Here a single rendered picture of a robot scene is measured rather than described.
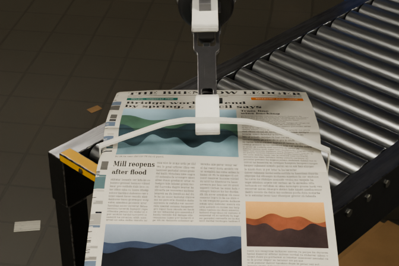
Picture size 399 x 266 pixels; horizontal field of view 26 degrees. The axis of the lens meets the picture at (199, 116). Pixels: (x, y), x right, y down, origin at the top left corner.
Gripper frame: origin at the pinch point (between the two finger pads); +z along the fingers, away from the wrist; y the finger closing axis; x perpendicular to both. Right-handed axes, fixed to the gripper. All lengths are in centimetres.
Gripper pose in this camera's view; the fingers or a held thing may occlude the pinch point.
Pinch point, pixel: (206, 75)
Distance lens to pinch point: 102.2
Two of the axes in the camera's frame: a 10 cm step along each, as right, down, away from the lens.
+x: -10.0, 0.2, 0.2
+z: 0.0, 5.9, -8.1
